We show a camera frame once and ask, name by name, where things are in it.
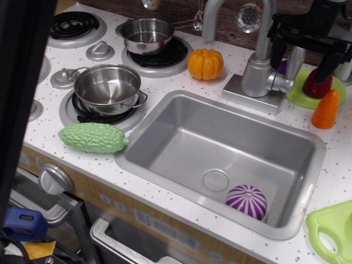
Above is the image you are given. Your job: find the rear steel pot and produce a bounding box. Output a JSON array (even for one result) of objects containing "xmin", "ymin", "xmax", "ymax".
[{"xmin": 115, "ymin": 18, "xmax": 174, "ymax": 56}]

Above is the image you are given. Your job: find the silver oven door handle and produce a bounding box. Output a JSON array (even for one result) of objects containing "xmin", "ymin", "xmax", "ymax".
[{"xmin": 9, "ymin": 167, "xmax": 85, "ymax": 229}]

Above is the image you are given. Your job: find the silver toy faucet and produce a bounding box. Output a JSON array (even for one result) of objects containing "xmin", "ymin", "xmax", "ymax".
[{"xmin": 201, "ymin": 0, "xmax": 288, "ymax": 116}]

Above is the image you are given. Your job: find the silver stove knob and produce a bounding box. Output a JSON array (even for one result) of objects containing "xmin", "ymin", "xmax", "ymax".
[
  {"xmin": 50, "ymin": 68, "xmax": 80, "ymax": 90},
  {"xmin": 86, "ymin": 41, "xmax": 115, "ymax": 62}
]

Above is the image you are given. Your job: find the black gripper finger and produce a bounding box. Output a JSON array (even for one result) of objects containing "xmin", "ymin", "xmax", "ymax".
[
  {"xmin": 315, "ymin": 51, "xmax": 337, "ymax": 84},
  {"xmin": 271, "ymin": 36, "xmax": 288, "ymax": 70}
]

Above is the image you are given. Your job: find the light green toy plate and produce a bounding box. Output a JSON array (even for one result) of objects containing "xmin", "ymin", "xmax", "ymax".
[{"xmin": 286, "ymin": 69, "xmax": 347, "ymax": 109}]

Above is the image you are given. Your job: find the rear left stove burner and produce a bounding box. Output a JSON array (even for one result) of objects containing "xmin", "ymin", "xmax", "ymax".
[{"xmin": 47, "ymin": 11, "xmax": 107, "ymax": 49}]

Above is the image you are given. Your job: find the rear right stove burner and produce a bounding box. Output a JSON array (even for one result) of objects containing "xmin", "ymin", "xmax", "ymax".
[{"xmin": 122, "ymin": 36, "xmax": 193, "ymax": 78}]

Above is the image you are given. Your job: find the grey toy sink basin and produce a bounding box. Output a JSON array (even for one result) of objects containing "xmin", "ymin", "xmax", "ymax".
[{"xmin": 115, "ymin": 91, "xmax": 326, "ymax": 240}]

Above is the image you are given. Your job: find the steel pot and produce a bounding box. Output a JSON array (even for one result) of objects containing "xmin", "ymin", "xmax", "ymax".
[
  {"xmin": 70, "ymin": 64, "xmax": 147, "ymax": 117},
  {"xmin": 115, "ymin": 18, "xmax": 174, "ymax": 56}
]

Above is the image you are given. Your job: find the purple white striped onion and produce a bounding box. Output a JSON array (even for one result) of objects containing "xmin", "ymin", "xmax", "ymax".
[{"xmin": 225, "ymin": 184, "xmax": 267, "ymax": 221}]

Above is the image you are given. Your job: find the green toy bitter melon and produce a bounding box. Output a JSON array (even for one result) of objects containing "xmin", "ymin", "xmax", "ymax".
[{"xmin": 58, "ymin": 123, "xmax": 130, "ymax": 153}]

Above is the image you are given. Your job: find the dishwasher door handle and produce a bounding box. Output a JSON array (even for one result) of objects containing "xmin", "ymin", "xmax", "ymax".
[{"xmin": 90, "ymin": 218, "xmax": 190, "ymax": 263}]

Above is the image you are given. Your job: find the blue clamp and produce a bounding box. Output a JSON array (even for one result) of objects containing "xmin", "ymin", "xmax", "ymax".
[{"xmin": 2, "ymin": 207, "xmax": 48, "ymax": 242}]

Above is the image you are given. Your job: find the orange toy carrot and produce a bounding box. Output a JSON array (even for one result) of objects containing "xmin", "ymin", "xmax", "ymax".
[{"xmin": 311, "ymin": 90, "xmax": 339, "ymax": 129}]

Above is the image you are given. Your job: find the front black stove burner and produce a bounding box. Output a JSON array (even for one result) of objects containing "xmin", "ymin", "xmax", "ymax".
[{"xmin": 59, "ymin": 91, "xmax": 147, "ymax": 133}]

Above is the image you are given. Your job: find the silver stove knob lower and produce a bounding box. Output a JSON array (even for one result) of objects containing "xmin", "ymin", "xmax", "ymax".
[{"xmin": 50, "ymin": 68, "xmax": 80, "ymax": 90}]

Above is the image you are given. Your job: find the clear hanging strainer ladle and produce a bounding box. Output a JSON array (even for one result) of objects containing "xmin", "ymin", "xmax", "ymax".
[{"xmin": 235, "ymin": 3, "xmax": 262, "ymax": 34}]

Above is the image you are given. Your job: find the silver oven dial knob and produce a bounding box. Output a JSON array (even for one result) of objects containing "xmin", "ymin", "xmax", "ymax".
[{"xmin": 38, "ymin": 163, "xmax": 74, "ymax": 196}]

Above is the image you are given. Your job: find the silver stove knob upper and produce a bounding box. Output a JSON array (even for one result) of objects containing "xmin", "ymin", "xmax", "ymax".
[{"xmin": 86, "ymin": 41, "xmax": 115, "ymax": 62}]

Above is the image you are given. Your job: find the front steel pot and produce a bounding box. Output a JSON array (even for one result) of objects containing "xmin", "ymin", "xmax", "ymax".
[{"xmin": 70, "ymin": 64, "xmax": 147, "ymax": 117}]

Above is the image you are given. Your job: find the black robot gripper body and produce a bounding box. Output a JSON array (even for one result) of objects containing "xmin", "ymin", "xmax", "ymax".
[{"xmin": 268, "ymin": 1, "xmax": 351, "ymax": 53}]

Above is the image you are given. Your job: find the silver faucet lever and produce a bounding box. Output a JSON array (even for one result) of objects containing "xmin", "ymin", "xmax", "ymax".
[{"xmin": 271, "ymin": 46, "xmax": 306, "ymax": 94}]

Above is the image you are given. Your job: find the dark red toy vegetable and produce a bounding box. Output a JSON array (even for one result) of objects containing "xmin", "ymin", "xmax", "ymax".
[{"xmin": 302, "ymin": 69, "xmax": 333, "ymax": 99}]

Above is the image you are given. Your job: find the purple toy eggplant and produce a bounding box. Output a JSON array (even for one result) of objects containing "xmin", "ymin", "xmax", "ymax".
[{"xmin": 277, "ymin": 59, "xmax": 288, "ymax": 75}]

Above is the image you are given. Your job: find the green toy cutting board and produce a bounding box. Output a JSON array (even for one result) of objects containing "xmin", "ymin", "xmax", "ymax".
[{"xmin": 306, "ymin": 201, "xmax": 351, "ymax": 263}]

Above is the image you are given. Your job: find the orange toy pumpkin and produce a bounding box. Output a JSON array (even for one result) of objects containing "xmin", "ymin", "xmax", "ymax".
[{"xmin": 187, "ymin": 48, "xmax": 224, "ymax": 80}]

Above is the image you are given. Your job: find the clear hanging spoon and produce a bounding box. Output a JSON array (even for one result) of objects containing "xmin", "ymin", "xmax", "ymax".
[{"xmin": 192, "ymin": 10, "xmax": 203, "ymax": 32}]

